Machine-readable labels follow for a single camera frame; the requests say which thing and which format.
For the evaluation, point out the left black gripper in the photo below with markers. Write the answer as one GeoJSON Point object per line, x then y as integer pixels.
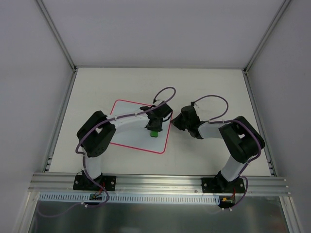
{"type": "Point", "coordinates": [155, 124]}

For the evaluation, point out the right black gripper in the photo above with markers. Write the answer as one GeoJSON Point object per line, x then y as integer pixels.
{"type": "Point", "coordinates": [180, 118]}

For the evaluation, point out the green whiteboard eraser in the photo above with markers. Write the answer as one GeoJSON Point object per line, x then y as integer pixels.
{"type": "Point", "coordinates": [154, 133]}

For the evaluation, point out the pink framed whiteboard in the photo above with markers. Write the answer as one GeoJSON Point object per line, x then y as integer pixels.
{"type": "Point", "coordinates": [139, 138]}

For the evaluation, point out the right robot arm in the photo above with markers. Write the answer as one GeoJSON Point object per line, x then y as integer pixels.
{"type": "Point", "coordinates": [243, 142]}

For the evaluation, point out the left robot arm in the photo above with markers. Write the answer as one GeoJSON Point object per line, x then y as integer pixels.
{"type": "Point", "coordinates": [97, 132]}

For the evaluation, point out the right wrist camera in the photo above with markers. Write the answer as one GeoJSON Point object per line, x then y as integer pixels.
{"type": "Point", "coordinates": [189, 114]}

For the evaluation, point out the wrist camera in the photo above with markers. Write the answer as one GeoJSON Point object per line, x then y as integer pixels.
{"type": "Point", "coordinates": [189, 114]}
{"type": "Point", "coordinates": [163, 110]}

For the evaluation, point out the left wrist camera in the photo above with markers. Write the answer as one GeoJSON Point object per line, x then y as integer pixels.
{"type": "Point", "coordinates": [163, 110]}

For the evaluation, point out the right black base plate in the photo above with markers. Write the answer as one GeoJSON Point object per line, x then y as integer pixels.
{"type": "Point", "coordinates": [210, 186]}

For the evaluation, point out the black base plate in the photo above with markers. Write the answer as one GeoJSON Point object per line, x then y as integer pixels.
{"type": "Point", "coordinates": [210, 186]}
{"type": "Point", "coordinates": [83, 183]}

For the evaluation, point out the right aluminium frame post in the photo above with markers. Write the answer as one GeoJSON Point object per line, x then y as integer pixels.
{"type": "Point", "coordinates": [268, 32]}

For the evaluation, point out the aluminium frame post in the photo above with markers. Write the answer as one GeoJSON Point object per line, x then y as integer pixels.
{"type": "Point", "coordinates": [47, 16]}
{"type": "Point", "coordinates": [268, 32]}

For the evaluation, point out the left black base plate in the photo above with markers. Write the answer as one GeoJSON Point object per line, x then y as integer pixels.
{"type": "Point", "coordinates": [83, 183]}

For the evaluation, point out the aluminium mounting rail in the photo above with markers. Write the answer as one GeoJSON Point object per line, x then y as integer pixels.
{"type": "Point", "coordinates": [159, 184]}

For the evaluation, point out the white slotted cable duct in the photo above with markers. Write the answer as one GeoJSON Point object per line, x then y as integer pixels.
{"type": "Point", "coordinates": [130, 198]}

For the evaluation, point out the left aluminium frame post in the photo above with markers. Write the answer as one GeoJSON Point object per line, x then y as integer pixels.
{"type": "Point", "coordinates": [47, 16]}

